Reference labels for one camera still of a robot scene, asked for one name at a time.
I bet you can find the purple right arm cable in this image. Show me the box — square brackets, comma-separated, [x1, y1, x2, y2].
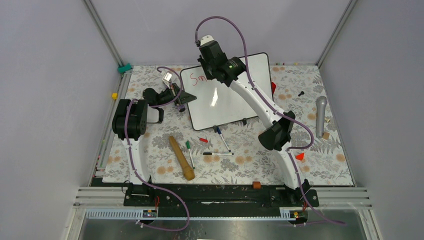
[194, 15, 347, 226]

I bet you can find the blue cap marker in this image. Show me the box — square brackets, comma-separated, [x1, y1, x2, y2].
[216, 127, 232, 153]

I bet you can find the orange brown cylinder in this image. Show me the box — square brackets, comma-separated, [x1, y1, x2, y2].
[252, 181, 262, 189]

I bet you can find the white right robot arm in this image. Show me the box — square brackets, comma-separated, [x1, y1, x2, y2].
[195, 36, 307, 206]

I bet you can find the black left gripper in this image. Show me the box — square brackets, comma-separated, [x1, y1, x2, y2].
[156, 82, 197, 107]

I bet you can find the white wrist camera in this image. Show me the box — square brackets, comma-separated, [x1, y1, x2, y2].
[162, 71, 173, 89]
[200, 35, 215, 46]

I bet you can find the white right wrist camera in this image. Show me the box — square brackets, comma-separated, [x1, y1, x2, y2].
[200, 35, 215, 46]

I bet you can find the white whiteboard black frame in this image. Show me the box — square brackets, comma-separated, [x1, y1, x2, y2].
[180, 52, 274, 131]

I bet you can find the silver grey microphone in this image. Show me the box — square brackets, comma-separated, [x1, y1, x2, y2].
[315, 96, 328, 138]

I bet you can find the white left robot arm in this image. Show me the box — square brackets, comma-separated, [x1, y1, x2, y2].
[112, 83, 197, 185]

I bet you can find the teal block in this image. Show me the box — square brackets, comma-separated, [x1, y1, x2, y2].
[117, 63, 133, 74]

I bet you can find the red object behind whiteboard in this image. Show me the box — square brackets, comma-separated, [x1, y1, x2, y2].
[271, 82, 277, 95]

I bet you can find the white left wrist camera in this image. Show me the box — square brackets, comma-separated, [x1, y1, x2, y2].
[162, 71, 173, 89]

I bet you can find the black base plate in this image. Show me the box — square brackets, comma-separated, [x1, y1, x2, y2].
[93, 180, 320, 218]

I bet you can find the slotted grey cable duct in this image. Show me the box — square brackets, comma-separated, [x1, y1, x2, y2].
[85, 207, 299, 222]

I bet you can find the small yellow cube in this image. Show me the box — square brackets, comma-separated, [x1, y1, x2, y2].
[111, 92, 118, 100]

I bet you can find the small brown wooden cube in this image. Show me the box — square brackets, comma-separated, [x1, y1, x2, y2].
[322, 132, 330, 140]

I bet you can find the green cap marker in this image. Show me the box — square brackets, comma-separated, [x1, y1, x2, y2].
[185, 140, 196, 170]

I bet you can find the black cap marker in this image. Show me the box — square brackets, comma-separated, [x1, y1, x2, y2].
[202, 152, 234, 156]

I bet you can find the wooden microphone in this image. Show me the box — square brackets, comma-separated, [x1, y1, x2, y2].
[168, 135, 195, 181]

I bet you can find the red triangular block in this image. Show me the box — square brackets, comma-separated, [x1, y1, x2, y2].
[295, 152, 305, 161]

